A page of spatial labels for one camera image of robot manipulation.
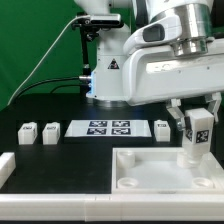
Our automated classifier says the black cable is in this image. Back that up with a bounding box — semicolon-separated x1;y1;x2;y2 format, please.
15;76;88;98

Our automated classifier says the white L-shaped obstacle fence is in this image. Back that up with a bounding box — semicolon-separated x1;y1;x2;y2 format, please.
0;151;224;222

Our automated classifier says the camera on black stand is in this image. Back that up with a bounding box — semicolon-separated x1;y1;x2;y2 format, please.
71;13;124;76

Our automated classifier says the white cable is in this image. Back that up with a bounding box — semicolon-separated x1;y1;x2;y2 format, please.
7;16;91;106

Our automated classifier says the white plate with AprilTags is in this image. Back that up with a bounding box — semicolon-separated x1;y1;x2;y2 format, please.
65;120;151;137

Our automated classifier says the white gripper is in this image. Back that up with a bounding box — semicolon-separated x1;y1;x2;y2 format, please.
122;43;224;131

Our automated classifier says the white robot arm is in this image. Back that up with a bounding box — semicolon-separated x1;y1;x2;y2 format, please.
74;0;224;129

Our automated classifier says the white square table top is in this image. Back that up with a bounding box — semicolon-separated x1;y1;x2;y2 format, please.
111;147;224;194

